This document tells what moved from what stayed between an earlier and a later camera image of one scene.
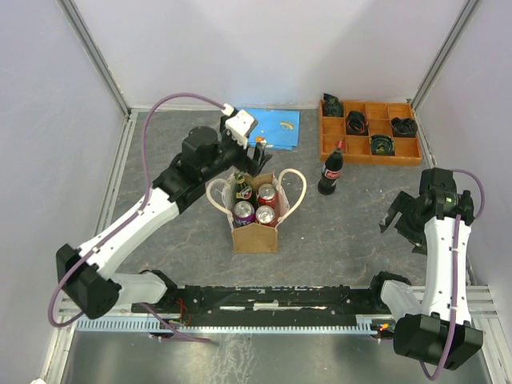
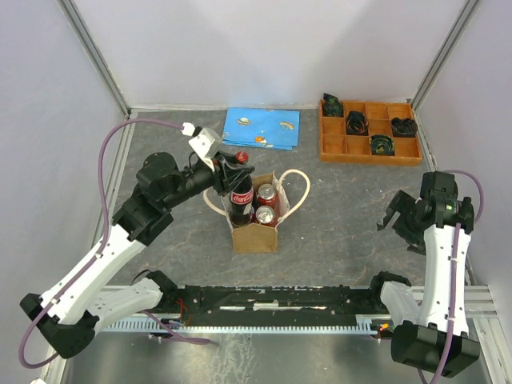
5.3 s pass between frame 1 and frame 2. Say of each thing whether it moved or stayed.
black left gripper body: moved
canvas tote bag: stayed
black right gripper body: stayed
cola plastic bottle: moved
